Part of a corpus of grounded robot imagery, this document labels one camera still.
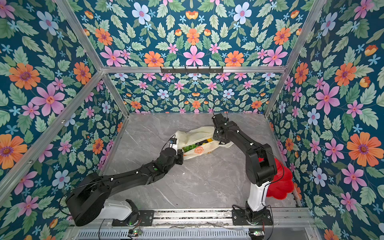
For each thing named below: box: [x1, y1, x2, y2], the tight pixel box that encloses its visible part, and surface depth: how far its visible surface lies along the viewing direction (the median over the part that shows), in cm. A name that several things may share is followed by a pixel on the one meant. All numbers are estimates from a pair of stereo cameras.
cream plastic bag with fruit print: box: [172, 126, 234, 160], surface depth 89 cm
